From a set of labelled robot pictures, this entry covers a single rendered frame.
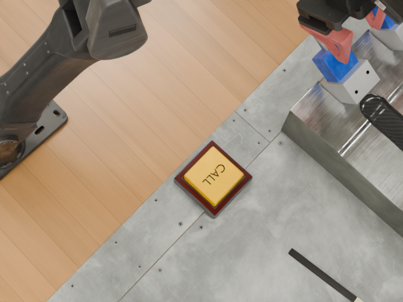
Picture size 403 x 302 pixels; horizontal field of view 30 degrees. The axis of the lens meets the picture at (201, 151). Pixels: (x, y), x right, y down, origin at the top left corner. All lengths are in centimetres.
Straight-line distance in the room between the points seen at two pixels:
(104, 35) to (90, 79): 38
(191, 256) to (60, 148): 24
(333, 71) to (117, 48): 33
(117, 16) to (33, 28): 45
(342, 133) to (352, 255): 18
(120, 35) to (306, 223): 44
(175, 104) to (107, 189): 16
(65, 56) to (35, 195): 32
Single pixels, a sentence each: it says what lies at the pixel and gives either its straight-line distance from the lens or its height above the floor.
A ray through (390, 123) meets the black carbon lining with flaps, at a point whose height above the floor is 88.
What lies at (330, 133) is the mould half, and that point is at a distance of 103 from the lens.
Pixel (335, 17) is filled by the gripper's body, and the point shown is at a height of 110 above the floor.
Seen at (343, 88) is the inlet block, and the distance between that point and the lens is 101.
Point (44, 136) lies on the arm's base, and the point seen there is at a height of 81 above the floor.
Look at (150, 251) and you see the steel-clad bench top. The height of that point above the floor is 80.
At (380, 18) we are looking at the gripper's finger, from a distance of 95.
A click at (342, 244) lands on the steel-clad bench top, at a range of 109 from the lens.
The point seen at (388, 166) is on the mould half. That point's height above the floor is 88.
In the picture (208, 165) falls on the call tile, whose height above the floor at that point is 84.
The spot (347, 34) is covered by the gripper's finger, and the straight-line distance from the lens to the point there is 87.
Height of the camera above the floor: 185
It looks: 74 degrees down
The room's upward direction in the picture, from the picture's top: 8 degrees clockwise
